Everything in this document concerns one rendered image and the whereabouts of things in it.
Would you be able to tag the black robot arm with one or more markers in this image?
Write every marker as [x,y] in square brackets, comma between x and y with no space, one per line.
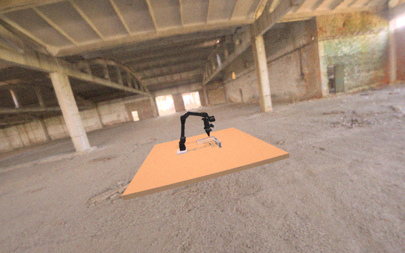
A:
[206,119]

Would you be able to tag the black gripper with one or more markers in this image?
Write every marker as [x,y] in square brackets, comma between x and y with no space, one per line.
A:
[207,129]

